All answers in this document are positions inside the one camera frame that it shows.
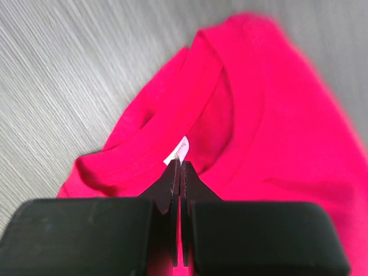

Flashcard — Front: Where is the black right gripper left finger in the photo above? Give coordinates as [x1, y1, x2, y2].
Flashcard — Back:
[1, 160, 177, 275]

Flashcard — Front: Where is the hot pink t shirt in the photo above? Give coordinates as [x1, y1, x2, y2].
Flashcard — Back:
[58, 14, 367, 275]

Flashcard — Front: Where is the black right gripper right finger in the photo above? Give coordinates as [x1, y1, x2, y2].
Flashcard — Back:
[179, 162, 350, 275]

